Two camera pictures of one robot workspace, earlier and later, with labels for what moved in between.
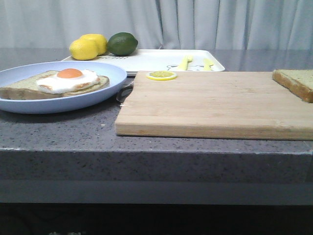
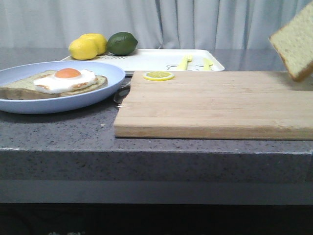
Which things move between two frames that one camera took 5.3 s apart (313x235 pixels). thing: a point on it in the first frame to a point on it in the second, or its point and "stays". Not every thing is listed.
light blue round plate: (118, 80) stays
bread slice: (300, 82) to (294, 41)
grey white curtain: (270, 25) stays
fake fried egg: (66, 80) stays
